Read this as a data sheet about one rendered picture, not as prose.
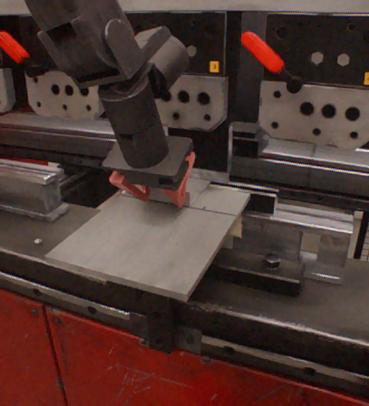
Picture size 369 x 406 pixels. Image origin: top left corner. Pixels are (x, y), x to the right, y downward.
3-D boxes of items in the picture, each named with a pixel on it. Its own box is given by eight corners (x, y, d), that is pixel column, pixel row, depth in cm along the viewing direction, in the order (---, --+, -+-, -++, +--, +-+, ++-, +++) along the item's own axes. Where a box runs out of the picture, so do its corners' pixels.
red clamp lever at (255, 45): (245, 28, 46) (304, 86, 46) (253, 28, 49) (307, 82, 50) (235, 40, 47) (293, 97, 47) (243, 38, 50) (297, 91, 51)
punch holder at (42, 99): (30, 115, 69) (15, 14, 61) (60, 104, 76) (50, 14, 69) (101, 120, 64) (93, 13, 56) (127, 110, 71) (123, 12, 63)
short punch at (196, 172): (168, 177, 67) (167, 120, 63) (173, 172, 69) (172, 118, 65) (227, 186, 64) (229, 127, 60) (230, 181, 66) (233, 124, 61)
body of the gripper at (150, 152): (126, 140, 56) (110, 98, 50) (195, 149, 52) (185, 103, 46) (105, 175, 52) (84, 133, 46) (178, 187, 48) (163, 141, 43)
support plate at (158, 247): (44, 263, 47) (43, 256, 46) (145, 181, 69) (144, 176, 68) (187, 302, 41) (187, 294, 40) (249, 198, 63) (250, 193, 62)
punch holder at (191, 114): (128, 123, 62) (123, 12, 55) (152, 111, 69) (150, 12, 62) (222, 133, 57) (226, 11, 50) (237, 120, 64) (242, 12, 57)
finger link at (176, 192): (159, 181, 61) (142, 135, 54) (204, 188, 58) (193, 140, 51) (140, 217, 57) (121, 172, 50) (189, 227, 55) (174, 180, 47)
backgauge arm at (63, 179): (23, 239, 99) (13, 189, 93) (139, 159, 153) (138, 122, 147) (47, 246, 97) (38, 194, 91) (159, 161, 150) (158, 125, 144)
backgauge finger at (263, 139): (172, 176, 72) (171, 149, 70) (217, 137, 94) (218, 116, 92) (238, 187, 68) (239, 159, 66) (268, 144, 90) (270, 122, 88)
